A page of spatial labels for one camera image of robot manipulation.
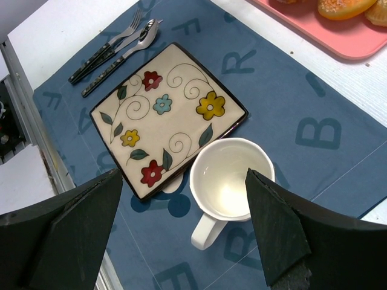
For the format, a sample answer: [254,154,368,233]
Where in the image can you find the knife with patterned handle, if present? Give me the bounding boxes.
[72,18,164,82]

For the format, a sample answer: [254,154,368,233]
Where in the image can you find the white mug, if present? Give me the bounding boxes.
[189,138,275,251]

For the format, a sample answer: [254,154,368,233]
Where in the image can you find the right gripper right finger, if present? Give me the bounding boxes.
[246,169,386,289]

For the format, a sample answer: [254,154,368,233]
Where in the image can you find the sugared donut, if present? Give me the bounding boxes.
[317,0,376,21]

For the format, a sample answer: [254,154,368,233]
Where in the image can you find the small round muffin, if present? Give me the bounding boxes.
[365,0,387,27]

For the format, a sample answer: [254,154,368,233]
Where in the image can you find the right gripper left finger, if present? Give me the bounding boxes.
[1,169,123,289]

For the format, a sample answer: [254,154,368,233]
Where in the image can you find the pink tray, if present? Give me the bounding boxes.
[253,1,386,60]

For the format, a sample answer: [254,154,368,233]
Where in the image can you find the spoon with patterned handle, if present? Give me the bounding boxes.
[81,19,160,98]

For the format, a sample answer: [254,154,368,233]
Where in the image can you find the blue letter placemat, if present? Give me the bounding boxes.
[32,0,387,290]

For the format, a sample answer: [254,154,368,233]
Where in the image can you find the fork with patterned handle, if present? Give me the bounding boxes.
[68,8,143,84]

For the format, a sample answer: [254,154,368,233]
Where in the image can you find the square floral plate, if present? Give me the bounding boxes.
[90,42,248,201]

